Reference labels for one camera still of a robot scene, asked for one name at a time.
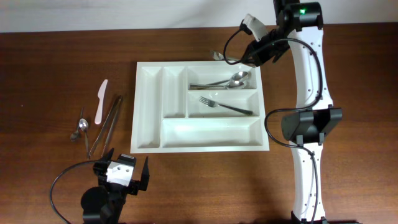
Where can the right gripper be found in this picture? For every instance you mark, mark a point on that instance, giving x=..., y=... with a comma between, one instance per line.
x=253, y=55

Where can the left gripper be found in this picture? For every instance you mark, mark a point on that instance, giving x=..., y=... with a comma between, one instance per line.
x=130, y=183

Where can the steel tablespoon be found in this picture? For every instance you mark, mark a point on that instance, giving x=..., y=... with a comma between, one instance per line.
x=229, y=85
x=237, y=77

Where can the steel fork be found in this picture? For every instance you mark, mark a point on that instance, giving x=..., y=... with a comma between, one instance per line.
x=214, y=104
x=219, y=57

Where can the metal kitchen tongs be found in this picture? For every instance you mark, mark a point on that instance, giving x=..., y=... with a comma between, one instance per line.
x=111, y=115

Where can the white plastic knife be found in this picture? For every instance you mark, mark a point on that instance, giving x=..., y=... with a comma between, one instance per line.
x=100, y=95

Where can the small shiny teaspoon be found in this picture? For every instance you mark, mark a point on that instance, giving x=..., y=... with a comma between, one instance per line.
x=83, y=125

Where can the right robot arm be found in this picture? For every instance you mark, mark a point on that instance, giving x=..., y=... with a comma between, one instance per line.
x=305, y=127

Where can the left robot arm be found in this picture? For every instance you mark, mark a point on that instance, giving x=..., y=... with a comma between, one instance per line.
x=104, y=203

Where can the small dark teaspoon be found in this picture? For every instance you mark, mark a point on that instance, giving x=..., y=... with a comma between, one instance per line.
x=76, y=134

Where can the white plastic cutlery tray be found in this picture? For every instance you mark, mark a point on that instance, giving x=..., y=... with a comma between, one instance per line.
x=168, y=116

